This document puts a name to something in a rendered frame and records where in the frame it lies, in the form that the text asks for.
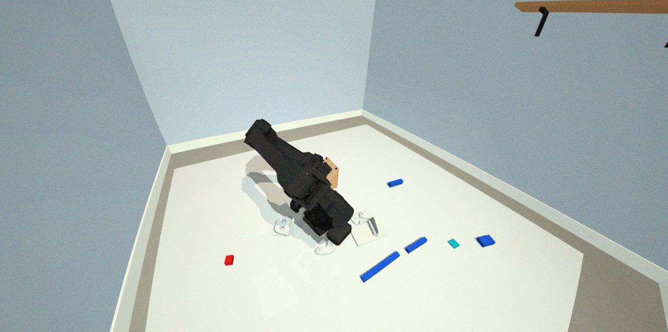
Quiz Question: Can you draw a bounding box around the blue rectangular bar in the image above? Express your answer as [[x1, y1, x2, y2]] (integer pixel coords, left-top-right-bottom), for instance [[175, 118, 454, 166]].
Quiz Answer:
[[361, 251, 400, 283], [405, 236, 428, 254], [388, 179, 403, 188]]

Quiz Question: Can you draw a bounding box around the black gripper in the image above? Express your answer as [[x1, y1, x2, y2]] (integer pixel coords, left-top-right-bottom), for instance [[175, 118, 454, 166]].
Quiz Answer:
[[290, 200, 352, 245]]

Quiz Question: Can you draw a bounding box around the teal flat rectangular plate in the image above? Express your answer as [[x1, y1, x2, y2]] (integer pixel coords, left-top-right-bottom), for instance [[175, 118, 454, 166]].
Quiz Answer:
[[448, 239, 460, 249]]

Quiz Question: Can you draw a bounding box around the blue rectangular block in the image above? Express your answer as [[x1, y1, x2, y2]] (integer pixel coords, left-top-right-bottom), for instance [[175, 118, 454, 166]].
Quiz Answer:
[[477, 235, 496, 247]]

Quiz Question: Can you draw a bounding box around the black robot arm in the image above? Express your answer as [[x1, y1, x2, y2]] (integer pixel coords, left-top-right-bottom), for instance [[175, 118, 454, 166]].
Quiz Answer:
[[244, 119, 354, 228]]

